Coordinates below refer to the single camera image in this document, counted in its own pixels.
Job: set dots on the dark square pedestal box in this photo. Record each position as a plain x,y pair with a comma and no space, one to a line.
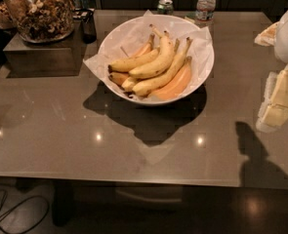
62,58

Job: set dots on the green soda can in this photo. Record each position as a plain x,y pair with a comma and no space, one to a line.
165,7

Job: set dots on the left yellow banana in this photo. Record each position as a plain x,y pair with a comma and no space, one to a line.
127,64

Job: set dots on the orange-tinted back banana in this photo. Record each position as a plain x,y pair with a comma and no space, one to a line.
145,48

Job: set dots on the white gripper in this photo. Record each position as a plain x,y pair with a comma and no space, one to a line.
273,109

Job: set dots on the long yellow banana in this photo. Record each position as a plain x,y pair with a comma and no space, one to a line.
147,86

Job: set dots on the white bowl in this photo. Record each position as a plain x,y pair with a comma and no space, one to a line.
203,67

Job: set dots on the orange-tinted banana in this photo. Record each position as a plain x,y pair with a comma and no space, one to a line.
145,48
177,85

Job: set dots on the orange-tinted right banana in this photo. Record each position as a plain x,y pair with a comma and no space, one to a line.
177,85

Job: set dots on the small brownish banana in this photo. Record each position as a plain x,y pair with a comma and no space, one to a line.
118,78

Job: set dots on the black scoop cup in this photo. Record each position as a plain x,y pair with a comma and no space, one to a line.
86,17

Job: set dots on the top yellow banana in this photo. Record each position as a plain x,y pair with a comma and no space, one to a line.
161,62

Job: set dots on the glass jar of nuts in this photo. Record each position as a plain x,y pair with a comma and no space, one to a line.
41,21

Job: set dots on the clear plastic water bottle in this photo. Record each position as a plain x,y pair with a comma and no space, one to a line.
204,12

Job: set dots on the short yellow banana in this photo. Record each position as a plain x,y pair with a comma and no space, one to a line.
129,84

